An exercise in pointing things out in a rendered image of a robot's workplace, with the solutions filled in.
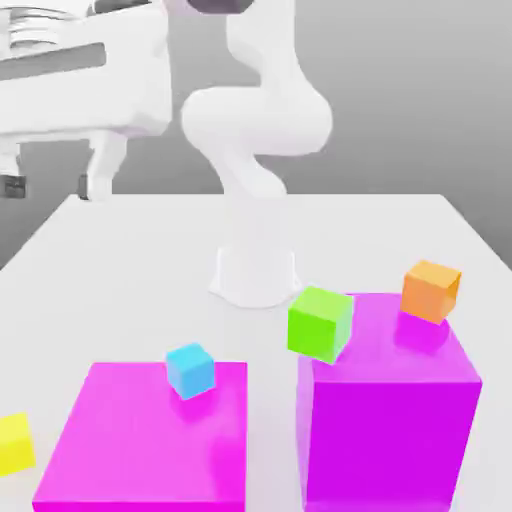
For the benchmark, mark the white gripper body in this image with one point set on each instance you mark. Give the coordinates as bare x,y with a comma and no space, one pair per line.
136,80

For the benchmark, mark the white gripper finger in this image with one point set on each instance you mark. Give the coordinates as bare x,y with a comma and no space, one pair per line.
103,168
10,176

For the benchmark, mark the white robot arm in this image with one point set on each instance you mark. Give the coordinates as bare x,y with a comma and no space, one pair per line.
260,128

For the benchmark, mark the small blue cube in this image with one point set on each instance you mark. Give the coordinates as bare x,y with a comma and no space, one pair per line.
188,374

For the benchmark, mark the small green cube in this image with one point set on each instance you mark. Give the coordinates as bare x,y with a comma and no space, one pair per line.
312,332

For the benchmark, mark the small yellow cube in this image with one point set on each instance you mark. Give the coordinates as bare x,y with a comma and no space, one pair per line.
14,446

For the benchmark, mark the small orange cube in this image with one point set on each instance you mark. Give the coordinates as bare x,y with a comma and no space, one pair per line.
424,296

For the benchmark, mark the large flat magenta box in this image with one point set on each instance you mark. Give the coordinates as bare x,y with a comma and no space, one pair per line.
140,448

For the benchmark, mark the large tall magenta box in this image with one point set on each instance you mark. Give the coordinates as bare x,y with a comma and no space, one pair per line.
392,432

